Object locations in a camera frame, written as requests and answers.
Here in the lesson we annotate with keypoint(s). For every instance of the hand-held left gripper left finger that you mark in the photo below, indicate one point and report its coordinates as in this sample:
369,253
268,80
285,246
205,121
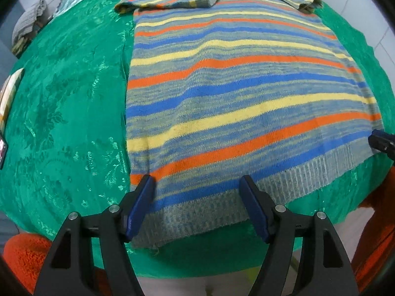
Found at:
142,203

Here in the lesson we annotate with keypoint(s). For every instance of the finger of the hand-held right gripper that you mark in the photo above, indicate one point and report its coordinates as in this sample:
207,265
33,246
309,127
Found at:
382,141

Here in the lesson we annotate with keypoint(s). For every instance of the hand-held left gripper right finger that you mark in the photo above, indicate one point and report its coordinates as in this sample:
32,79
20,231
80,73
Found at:
253,206

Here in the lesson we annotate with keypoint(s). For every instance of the striped knitted sweater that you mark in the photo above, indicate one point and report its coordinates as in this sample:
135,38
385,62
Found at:
234,92

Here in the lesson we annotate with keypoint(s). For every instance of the green patterned blanket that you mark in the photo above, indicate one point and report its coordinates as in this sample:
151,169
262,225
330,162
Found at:
61,114

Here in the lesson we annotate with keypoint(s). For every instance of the black phone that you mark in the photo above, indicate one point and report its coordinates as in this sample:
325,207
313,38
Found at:
3,152

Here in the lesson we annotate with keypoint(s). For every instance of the cream flat box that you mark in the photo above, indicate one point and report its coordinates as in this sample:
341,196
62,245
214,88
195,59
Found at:
9,95

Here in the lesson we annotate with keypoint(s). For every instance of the grey knitted cloth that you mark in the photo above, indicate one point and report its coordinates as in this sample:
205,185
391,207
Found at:
29,18

